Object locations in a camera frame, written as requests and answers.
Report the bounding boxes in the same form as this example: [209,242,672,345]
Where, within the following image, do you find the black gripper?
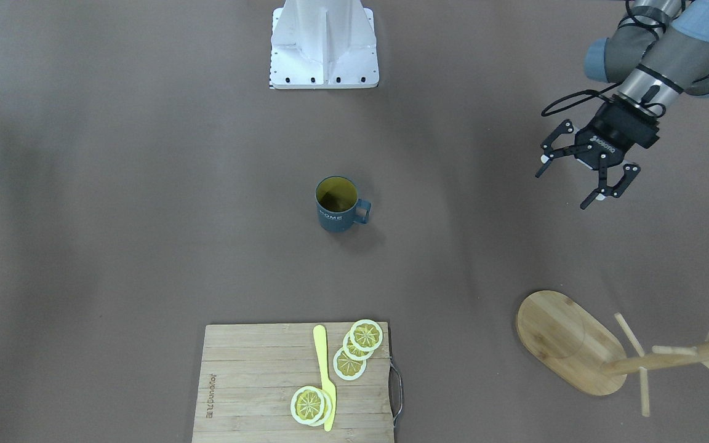
[535,99,659,210]

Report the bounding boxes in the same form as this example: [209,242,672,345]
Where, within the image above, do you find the blue mug yellow inside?
[315,175,372,233]

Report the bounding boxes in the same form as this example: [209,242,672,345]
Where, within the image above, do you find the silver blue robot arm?
[538,1,709,209]

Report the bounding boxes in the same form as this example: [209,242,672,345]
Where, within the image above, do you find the wooden mug tree rack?
[516,287,709,418]

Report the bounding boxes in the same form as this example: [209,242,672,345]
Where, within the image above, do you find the lemon slice row outer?
[349,319,385,353]

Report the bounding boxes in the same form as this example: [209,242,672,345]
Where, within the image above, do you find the lemon slice row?
[342,331,374,361]
[349,319,385,353]

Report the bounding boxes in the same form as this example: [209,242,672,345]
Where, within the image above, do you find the lemon slice row middle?
[342,331,374,361]

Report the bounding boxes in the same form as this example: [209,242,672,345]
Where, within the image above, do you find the yellow plastic knife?
[313,324,337,432]

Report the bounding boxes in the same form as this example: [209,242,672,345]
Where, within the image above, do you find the lemon slice under top one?
[310,389,334,427]

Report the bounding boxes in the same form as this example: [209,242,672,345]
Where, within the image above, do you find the lemon slice on knife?
[290,385,324,426]

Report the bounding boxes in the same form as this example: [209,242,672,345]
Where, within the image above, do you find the bamboo cutting board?
[191,321,403,442]

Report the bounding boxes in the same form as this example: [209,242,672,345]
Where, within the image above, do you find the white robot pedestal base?
[268,1,380,90]

